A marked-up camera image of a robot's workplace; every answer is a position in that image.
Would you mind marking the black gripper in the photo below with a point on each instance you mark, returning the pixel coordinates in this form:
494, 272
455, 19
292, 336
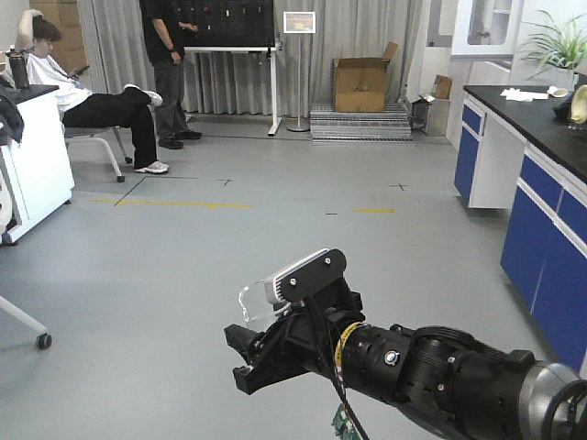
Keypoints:
302, 342

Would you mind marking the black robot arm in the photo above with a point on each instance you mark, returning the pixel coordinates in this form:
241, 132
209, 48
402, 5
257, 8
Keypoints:
443, 379

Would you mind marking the blue lab bench cabinet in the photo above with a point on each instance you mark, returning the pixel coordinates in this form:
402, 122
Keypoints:
521, 157

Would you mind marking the metal grate platform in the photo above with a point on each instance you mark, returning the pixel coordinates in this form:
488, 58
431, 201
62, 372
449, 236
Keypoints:
392, 125

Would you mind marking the seated person white shirt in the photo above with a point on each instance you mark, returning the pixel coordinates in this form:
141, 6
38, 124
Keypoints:
83, 108

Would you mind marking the large open cardboard box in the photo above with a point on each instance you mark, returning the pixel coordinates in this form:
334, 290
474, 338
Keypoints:
360, 83

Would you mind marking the small cardboard box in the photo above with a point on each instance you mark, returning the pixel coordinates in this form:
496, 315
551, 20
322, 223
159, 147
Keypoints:
442, 87

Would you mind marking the black board on stand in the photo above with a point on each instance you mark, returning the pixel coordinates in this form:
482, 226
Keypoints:
244, 26

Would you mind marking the standing person black clothes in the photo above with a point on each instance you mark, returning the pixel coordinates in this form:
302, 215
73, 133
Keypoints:
163, 38

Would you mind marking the black water bottle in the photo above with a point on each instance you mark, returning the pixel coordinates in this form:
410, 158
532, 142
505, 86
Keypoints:
18, 65

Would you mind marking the green potted plant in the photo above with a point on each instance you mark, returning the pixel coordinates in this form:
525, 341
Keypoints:
550, 50

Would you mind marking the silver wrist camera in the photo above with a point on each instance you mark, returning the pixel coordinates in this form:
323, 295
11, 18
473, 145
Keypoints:
305, 277

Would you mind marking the grey metal enclosure box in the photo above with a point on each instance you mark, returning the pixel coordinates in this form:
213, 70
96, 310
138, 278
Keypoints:
430, 115

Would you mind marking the sign stand with frame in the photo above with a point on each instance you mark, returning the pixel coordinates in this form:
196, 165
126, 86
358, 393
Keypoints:
299, 23

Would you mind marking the white wall cabinet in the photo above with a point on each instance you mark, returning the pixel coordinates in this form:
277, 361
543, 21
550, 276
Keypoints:
486, 29

